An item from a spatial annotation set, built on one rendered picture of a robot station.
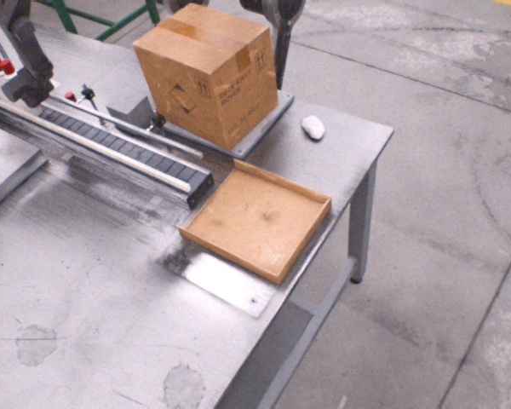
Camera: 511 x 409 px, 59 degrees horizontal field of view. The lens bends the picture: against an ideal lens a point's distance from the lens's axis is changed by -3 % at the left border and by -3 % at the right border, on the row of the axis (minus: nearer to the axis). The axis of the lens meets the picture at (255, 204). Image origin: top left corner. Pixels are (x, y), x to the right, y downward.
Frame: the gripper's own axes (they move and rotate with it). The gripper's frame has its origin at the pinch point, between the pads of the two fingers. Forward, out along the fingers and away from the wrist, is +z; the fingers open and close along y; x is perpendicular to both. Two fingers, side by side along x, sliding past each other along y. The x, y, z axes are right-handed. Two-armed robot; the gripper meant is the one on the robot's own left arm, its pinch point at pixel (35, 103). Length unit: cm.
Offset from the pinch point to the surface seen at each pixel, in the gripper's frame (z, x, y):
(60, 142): -2.2, 15.2, 5.2
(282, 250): -51, 81, 6
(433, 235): 0, 150, -75
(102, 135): -12.4, 24.7, -2.1
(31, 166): -0.9, 14.4, 16.7
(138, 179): -24.8, 42.8, 6.1
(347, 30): 65, 66, -212
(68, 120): -2.4, 11.8, -2.3
